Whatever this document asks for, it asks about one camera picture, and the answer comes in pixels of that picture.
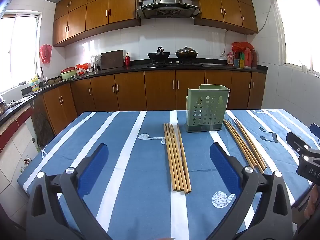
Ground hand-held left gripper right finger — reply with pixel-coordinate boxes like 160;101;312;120
209;142;294;240

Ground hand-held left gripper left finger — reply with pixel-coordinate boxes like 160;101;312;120
26;143;113;240

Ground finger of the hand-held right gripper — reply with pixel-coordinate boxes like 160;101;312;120
309;123;320;139
286;131;313;155

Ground wooden chopstick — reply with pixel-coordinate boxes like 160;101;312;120
171;123;188;194
164;123;176;192
166;123;180;192
234;119;266;170
236;119;267;168
223;119;256;169
227;119;264;173
176;123;193;193
225;119;259;168
169;123;184;192

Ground green perforated utensil holder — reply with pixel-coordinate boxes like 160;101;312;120
185;84;230;133

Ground blue white striped tablecloth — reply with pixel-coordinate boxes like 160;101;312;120
17;109;320;240

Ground large red oil bottles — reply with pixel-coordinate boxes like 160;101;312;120
243;47;258;69

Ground green basin with red lid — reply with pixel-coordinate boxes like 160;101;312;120
60;67;78;81

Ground black kitchen countertop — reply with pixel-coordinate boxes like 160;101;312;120
0;59;268;125

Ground red and white plastic bags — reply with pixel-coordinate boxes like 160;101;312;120
75;63;93;76

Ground wooden lower kitchen cabinets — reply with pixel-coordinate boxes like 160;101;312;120
32;70;267;136

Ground grey dish cloth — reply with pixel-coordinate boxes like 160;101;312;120
9;96;31;106

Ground yellow detergent bottle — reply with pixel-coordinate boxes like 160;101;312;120
30;76;41;92

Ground large bright window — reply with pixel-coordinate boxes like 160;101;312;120
268;0;320;77

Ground clear glass containers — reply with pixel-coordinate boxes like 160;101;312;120
90;54;102;72

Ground metal faucet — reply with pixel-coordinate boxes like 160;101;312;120
40;67;48;87

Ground dark wooden cutting board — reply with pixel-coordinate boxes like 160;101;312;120
100;50;125;70

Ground gas stove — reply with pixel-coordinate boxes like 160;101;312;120
146;58;203;67

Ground wok with lid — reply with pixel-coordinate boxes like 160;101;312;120
175;46;199;59

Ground red plastic bag on hook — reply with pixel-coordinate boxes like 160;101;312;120
40;44;53;64

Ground black wok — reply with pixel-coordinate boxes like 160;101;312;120
147;46;171;60

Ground steel range hood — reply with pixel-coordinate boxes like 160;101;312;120
136;0;201;19

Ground wall power cable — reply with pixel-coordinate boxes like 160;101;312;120
223;4;276;55

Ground wooden upper wall cabinets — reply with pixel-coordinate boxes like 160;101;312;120
52;0;142;47
194;0;258;34

